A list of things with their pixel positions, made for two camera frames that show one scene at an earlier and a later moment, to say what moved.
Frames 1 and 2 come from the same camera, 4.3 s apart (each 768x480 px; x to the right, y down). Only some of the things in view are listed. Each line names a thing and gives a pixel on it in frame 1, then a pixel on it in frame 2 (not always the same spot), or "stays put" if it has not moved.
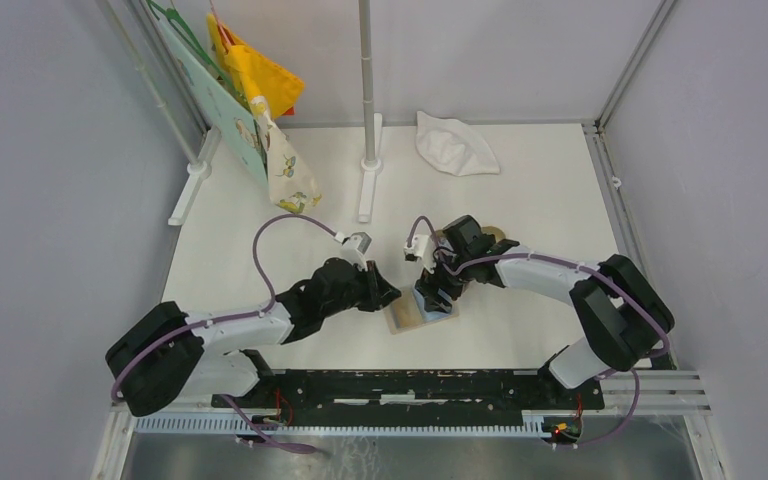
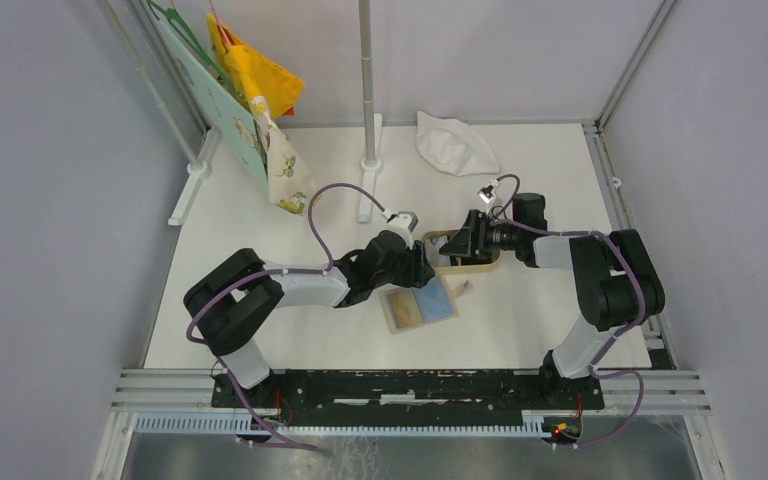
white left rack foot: [198, 171] stays put
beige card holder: [408, 313] stays put
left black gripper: [379, 292] -> [418, 274]
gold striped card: [406, 310] stays put
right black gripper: [435, 302] -> [471, 241]
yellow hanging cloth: [259, 74] stays put
